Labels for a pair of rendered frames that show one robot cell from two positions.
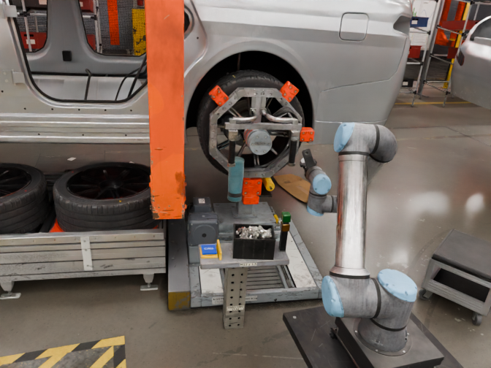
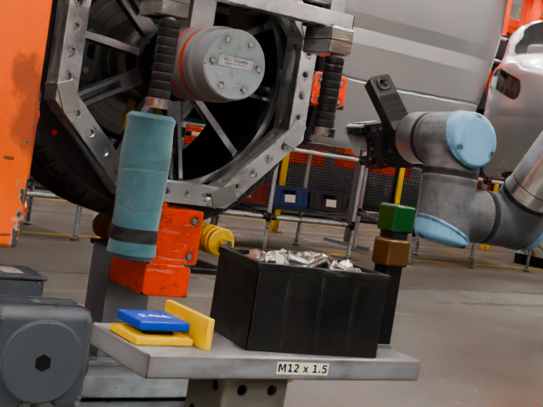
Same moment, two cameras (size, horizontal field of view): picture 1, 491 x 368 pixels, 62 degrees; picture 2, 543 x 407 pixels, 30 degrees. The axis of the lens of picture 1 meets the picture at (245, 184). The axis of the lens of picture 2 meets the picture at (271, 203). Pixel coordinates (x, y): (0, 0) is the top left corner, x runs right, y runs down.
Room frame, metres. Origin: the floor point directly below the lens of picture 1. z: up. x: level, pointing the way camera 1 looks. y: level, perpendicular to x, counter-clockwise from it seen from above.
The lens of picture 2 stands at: (0.42, 0.51, 0.71)
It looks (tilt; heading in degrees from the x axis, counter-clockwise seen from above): 3 degrees down; 338
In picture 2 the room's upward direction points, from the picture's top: 9 degrees clockwise
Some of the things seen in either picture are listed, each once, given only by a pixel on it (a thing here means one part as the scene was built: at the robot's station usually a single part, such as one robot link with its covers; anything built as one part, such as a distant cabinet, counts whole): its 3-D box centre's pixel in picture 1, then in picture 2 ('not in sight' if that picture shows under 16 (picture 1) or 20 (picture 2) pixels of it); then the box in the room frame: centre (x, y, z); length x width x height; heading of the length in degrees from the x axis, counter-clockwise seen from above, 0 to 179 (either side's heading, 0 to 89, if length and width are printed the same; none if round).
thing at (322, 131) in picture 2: (292, 152); (329, 94); (2.13, -0.25, 0.83); 0.04 x 0.04 x 0.16
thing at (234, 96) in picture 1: (254, 134); (190, 64); (2.33, -0.04, 0.85); 0.54 x 0.07 x 0.54; 101
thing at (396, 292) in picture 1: (391, 296); not in sight; (1.26, -0.59, 0.58); 0.17 x 0.15 x 0.18; 95
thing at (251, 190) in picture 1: (249, 187); (153, 246); (2.37, -0.03, 0.48); 0.16 x 0.12 x 0.17; 11
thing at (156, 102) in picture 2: (231, 152); (164, 61); (2.06, 0.08, 0.83); 0.04 x 0.04 x 0.16
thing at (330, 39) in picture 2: (293, 133); (328, 40); (2.16, -0.24, 0.93); 0.09 x 0.05 x 0.05; 11
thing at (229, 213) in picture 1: (244, 200); (114, 312); (2.49, 0.00, 0.32); 0.40 x 0.30 x 0.28; 101
